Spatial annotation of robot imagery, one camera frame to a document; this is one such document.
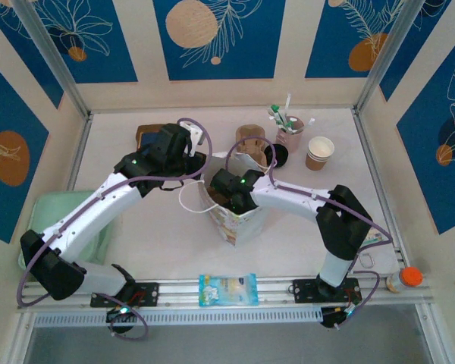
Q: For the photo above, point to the stack of brown paper cups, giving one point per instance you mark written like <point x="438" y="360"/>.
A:
<point x="318" y="148"/>

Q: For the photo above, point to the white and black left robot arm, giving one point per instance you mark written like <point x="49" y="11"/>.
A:
<point x="91" y="216"/>

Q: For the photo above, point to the stack of black cup lids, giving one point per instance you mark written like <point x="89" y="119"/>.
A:
<point x="280" y="155"/>

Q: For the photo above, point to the stack of pulp cup carriers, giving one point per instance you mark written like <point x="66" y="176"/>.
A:
<point x="250" y="132"/>

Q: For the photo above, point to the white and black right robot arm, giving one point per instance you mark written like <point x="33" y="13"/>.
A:
<point x="288" y="203"/>

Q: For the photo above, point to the printed paper tag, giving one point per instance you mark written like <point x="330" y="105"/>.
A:
<point x="374" y="236"/>

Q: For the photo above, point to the blue snack packet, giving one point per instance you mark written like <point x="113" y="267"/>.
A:
<point x="227" y="289"/>

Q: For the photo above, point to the aluminium table edge rail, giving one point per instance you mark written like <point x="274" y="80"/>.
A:
<point x="369" y="151"/>
<point x="79" y="151"/>

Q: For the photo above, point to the black controller board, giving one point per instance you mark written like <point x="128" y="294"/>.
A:
<point x="331" y="318"/>
<point x="115" y="316"/>

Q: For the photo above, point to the green tipped wrapped straw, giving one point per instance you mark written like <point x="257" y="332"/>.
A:
<point x="270" y="112"/>
<point x="275" y="108"/>

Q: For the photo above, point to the orange capped bottle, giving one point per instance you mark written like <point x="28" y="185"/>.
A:
<point x="411" y="276"/>

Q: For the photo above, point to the pink straw holder cup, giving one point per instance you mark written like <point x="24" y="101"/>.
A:
<point x="290" y="140"/>

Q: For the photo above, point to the aluminium mounting rail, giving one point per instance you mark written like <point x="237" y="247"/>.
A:
<point x="182" y="292"/>

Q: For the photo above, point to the cardboard napkin box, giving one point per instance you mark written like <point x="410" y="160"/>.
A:
<point x="144" y="130"/>

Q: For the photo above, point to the mint green tray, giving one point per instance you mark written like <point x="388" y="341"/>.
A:
<point x="53" y="208"/>

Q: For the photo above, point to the dark blue napkin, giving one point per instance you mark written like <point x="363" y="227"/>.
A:
<point x="149" y="139"/>

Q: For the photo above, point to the white animal print paper bag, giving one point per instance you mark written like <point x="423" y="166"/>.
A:
<point x="246" y="231"/>

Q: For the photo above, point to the aluminium frame post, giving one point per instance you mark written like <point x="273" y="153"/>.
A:
<point x="53" y="57"/>
<point x="390" y="49"/>

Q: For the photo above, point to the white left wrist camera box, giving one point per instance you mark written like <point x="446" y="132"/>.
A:
<point x="196" y="138"/>

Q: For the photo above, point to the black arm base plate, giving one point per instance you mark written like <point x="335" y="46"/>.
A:
<point x="149" y="295"/>
<point x="303" y="291"/>

